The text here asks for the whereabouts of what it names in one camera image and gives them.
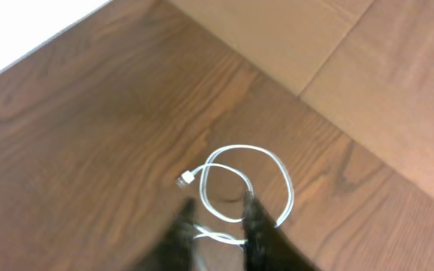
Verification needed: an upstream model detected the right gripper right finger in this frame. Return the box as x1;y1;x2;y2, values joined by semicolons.
242;192;317;271

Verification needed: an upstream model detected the white usb cable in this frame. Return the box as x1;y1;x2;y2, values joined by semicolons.
175;144;295;246

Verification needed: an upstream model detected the cardboard panel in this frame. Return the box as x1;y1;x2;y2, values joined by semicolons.
176;0;434;199

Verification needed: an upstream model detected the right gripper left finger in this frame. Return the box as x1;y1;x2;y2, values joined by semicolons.
130;197;196;271

